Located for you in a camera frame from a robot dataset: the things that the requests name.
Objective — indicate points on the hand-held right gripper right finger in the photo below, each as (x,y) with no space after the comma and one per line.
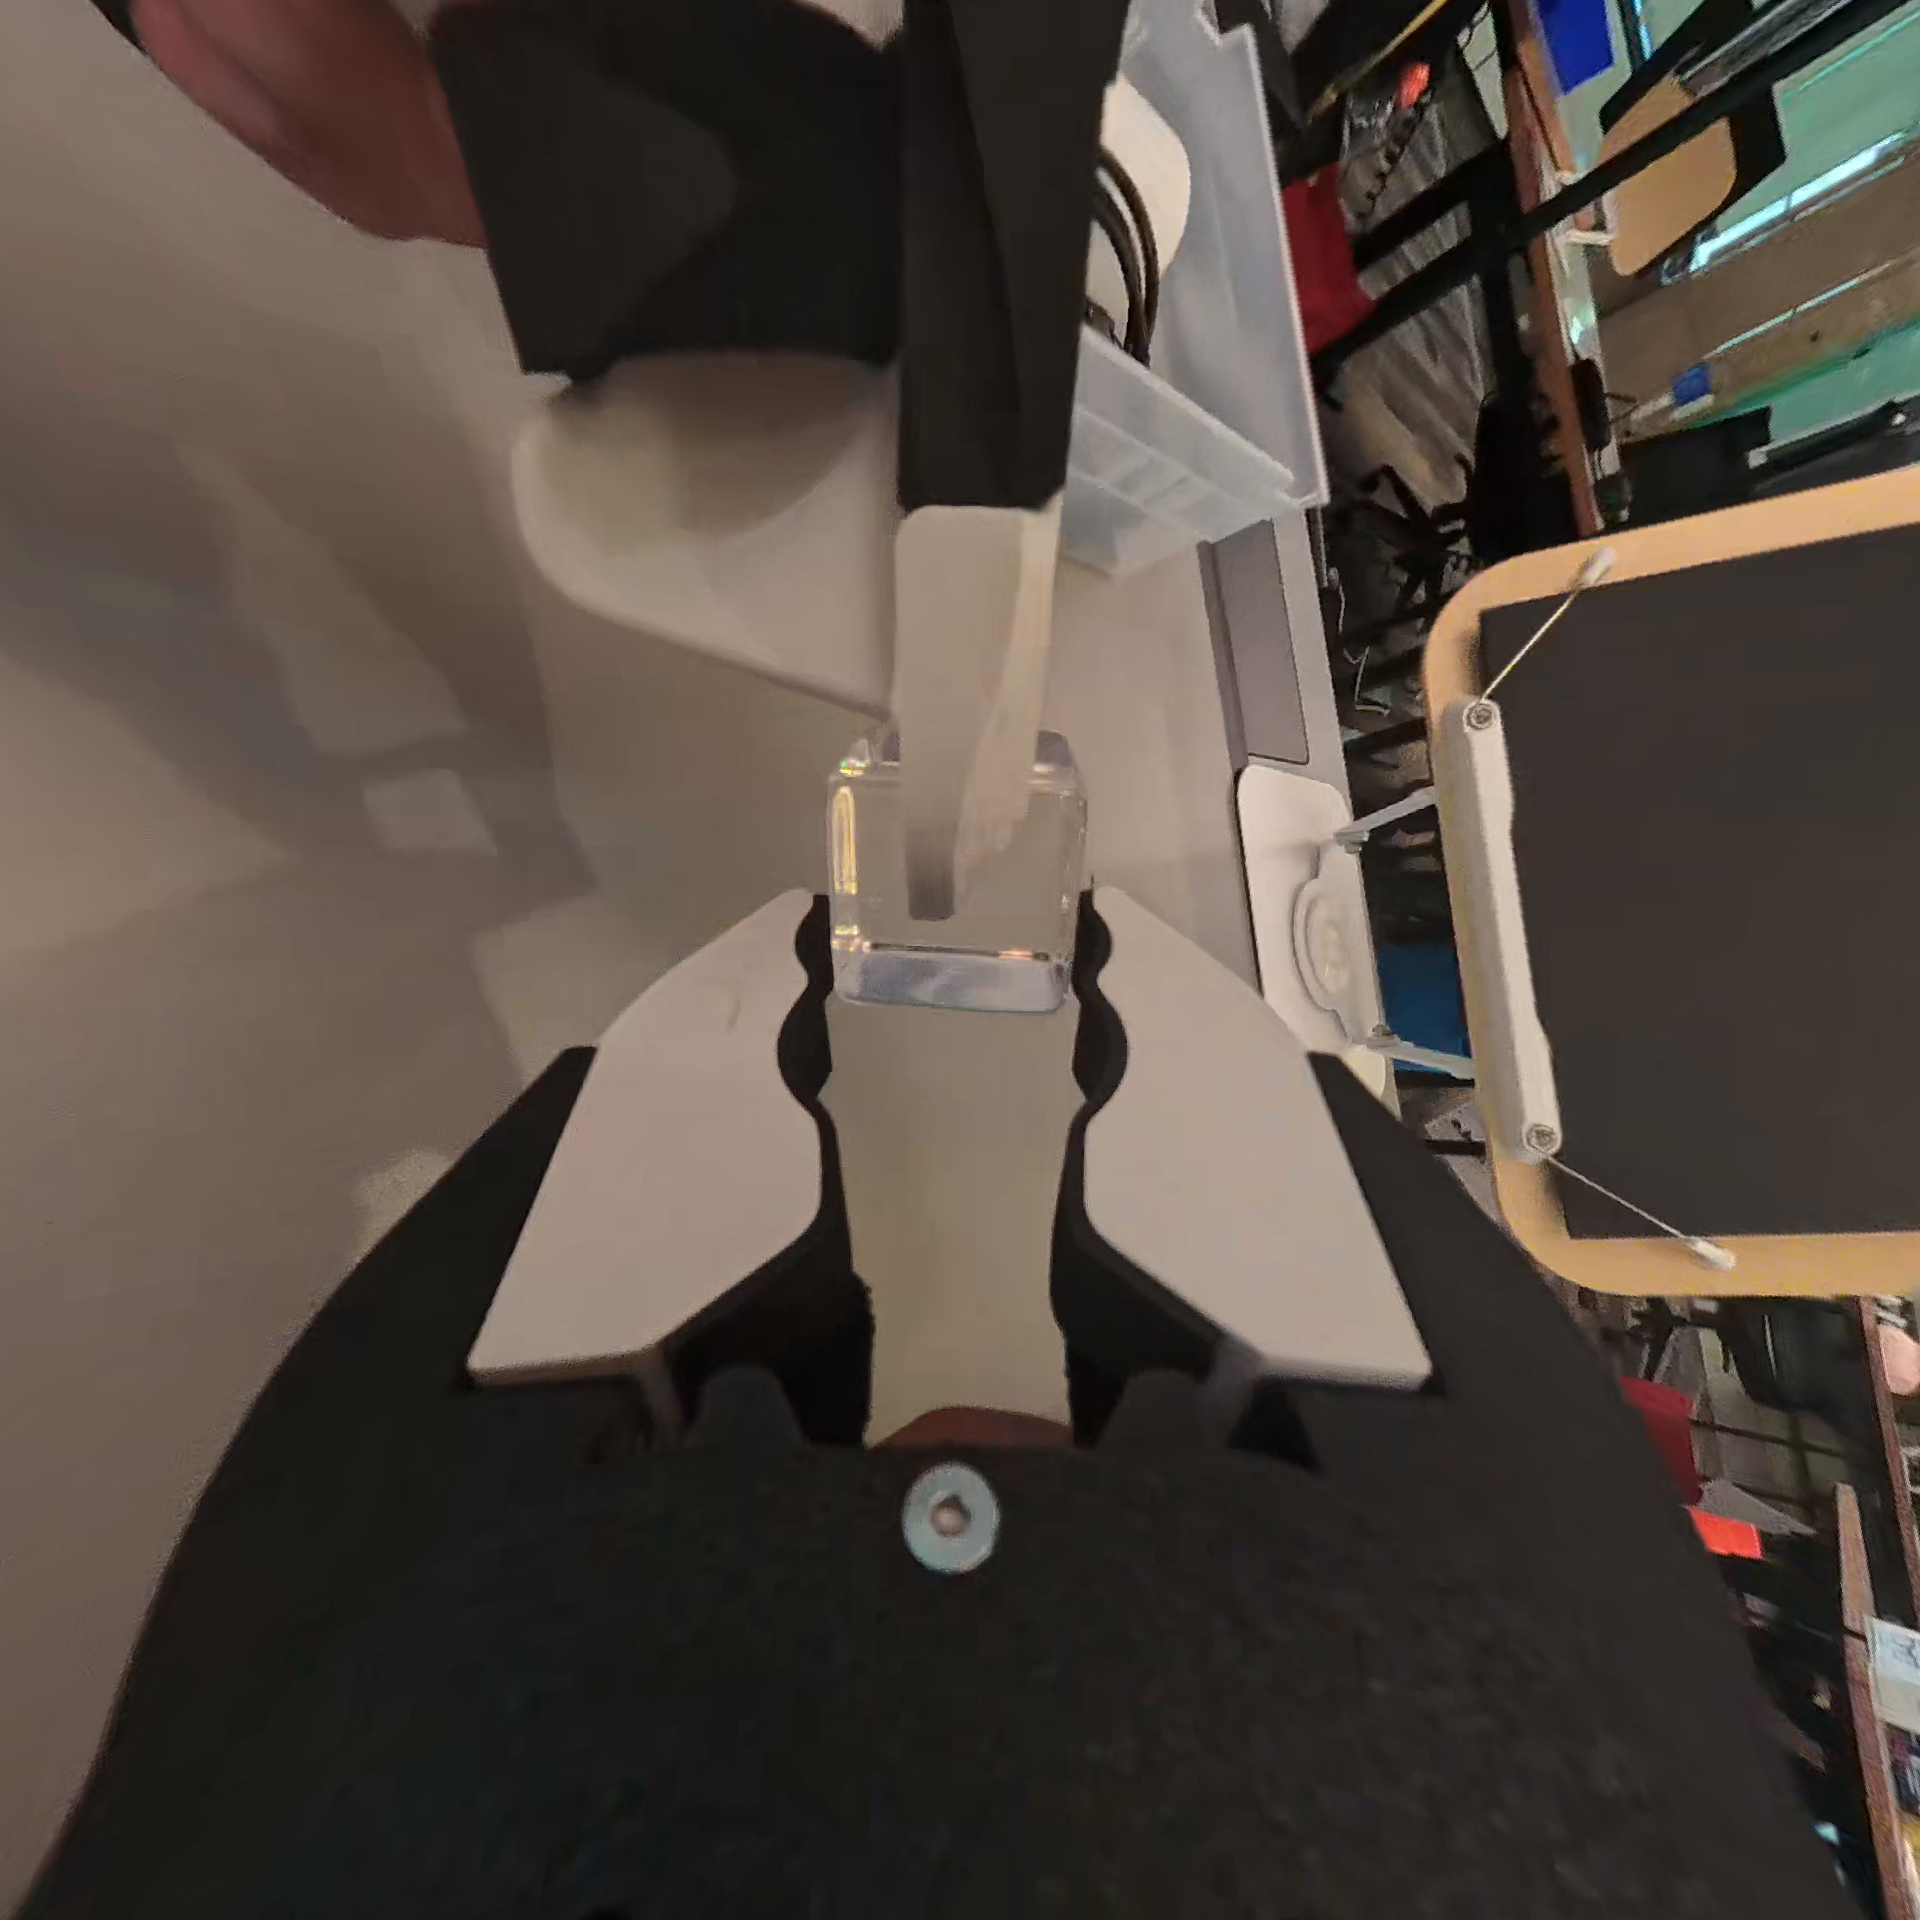
(1231,1170)

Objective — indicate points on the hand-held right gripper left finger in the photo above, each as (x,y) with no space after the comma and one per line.
(675,1154)

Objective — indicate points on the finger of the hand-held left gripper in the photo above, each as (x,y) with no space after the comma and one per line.
(1033,630)
(944,644)

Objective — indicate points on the clear acrylic cube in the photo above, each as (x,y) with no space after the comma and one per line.
(961,961)

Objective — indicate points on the grey desk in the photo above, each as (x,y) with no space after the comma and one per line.
(225,751)

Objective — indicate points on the person's left hand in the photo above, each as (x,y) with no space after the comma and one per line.
(301,104)

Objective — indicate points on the silver laptop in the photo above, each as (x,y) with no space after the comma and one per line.
(1275,644)

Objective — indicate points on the white round device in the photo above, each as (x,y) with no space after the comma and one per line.
(1329,914)

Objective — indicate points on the translucent plastic storage bin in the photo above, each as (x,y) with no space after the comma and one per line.
(1215,301)

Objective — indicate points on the red chair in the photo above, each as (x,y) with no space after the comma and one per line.
(1329,262)

